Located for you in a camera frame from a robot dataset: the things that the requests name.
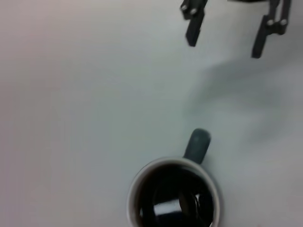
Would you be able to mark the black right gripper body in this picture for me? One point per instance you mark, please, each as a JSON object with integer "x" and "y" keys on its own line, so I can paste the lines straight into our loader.
{"x": 248, "y": 0}

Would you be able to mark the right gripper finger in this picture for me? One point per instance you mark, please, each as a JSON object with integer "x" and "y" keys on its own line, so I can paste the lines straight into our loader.
{"x": 260, "y": 42}
{"x": 195, "y": 26}

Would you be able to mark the grey ceramic cup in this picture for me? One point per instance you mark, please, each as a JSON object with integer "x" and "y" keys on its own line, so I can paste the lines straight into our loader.
{"x": 197, "y": 146}

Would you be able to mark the dark coffee liquid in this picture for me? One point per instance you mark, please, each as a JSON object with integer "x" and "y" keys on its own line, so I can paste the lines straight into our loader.
{"x": 165, "y": 184}

